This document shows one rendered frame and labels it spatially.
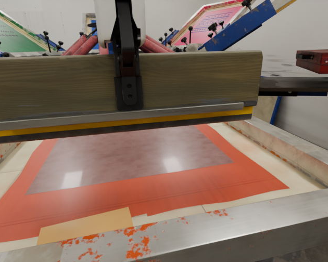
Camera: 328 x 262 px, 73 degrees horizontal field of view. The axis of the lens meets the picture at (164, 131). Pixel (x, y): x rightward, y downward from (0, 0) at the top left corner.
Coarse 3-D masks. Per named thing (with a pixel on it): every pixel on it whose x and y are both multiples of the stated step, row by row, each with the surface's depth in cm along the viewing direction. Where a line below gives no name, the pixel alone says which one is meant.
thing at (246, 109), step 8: (216, 112) 32; (224, 112) 32; (232, 112) 32; (240, 112) 32; (248, 112) 33; (128, 120) 29; (136, 120) 29; (144, 120) 30; (152, 120) 30; (160, 120) 30; (168, 120) 30; (32, 128) 27; (40, 128) 27; (48, 128) 27; (56, 128) 28; (64, 128) 28; (72, 128) 28; (80, 128) 28; (0, 136) 26
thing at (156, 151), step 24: (144, 144) 48; (168, 144) 48; (192, 144) 47; (216, 144) 47; (144, 168) 38; (168, 168) 38; (192, 168) 38; (216, 168) 37; (240, 168) 37; (144, 192) 32; (168, 192) 32; (192, 192) 32; (216, 192) 31; (240, 192) 31; (264, 192) 31
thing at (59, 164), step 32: (32, 160) 43; (64, 160) 43; (96, 160) 42; (128, 160) 42; (32, 192) 33; (64, 192) 33; (96, 192) 32; (128, 192) 32; (0, 224) 27; (32, 224) 27
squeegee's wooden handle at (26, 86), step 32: (0, 64) 23; (32, 64) 24; (64, 64) 24; (96, 64) 25; (160, 64) 27; (192, 64) 27; (224, 64) 28; (256, 64) 29; (0, 96) 24; (32, 96) 25; (64, 96) 25; (96, 96) 26; (160, 96) 28; (192, 96) 29; (224, 96) 30; (256, 96) 31
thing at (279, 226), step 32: (256, 128) 46; (0, 160) 43; (288, 160) 38; (320, 160) 32; (320, 192) 25; (160, 224) 21; (192, 224) 21; (224, 224) 21; (256, 224) 21; (288, 224) 21; (320, 224) 22; (0, 256) 19; (32, 256) 19; (64, 256) 18; (96, 256) 18; (128, 256) 18; (160, 256) 18; (192, 256) 19; (224, 256) 20; (256, 256) 21
